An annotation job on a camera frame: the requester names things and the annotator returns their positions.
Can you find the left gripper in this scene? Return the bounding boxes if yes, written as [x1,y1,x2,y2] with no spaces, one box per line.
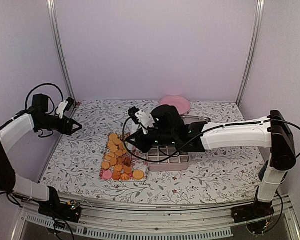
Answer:
[37,114,83,135]

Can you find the metal tongs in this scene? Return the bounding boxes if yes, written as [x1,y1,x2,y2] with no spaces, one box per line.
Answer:
[122,118,140,161]

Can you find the metal tin lid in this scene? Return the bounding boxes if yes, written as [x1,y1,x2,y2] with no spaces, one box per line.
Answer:
[181,115,211,125]

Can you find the round cream sandwich cookie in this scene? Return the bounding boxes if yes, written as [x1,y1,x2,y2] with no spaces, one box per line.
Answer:
[132,170,145,180]

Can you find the front aluminium rail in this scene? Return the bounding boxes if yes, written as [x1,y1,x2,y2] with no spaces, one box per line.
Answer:
[11,195,300,240]

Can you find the floral tablecloth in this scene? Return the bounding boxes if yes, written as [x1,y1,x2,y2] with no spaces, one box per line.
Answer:
[40,100,264,205]

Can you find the pink plate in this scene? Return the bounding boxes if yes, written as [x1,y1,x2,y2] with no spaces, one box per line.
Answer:
[159,95,191,115]

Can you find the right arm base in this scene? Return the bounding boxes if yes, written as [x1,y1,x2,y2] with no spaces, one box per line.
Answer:
[231,200,275,223]

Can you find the pink round cookie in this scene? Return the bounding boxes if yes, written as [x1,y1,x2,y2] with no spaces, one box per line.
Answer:
[101,170,113,180]

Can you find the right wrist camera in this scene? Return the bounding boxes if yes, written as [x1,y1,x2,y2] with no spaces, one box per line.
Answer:
[128,106,154,131]

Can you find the compartment tin box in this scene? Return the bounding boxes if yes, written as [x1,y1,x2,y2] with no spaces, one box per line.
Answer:
[146,146,190,172]

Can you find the floral cookie tray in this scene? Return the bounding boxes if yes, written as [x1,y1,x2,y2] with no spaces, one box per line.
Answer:
[99,132,148,182]

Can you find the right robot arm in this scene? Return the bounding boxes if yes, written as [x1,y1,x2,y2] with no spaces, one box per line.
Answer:
[122,104,300,218]

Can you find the aluminium post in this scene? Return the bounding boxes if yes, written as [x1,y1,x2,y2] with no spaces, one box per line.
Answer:
[236,0,265,107]
[46,0,77,102]

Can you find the right aluminium post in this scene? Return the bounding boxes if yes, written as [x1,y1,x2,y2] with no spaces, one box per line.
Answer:
[236,0,265,107]

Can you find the dark blue cup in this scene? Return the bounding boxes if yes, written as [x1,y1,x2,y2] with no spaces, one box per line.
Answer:
[258,161,268,181]

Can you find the swirl butter cookie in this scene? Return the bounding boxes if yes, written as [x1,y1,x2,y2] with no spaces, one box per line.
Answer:
[120,173,131,181]

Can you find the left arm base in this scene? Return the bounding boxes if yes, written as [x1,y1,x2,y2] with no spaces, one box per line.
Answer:
[37,201,82,223]

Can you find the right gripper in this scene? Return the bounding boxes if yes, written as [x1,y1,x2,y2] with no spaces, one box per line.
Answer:
[125,126,176,155]

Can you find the left aluminium post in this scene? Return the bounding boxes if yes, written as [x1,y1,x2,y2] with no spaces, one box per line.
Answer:
[46,0,77,102]

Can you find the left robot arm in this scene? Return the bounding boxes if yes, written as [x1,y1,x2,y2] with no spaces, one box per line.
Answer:
[0,91,82,217]

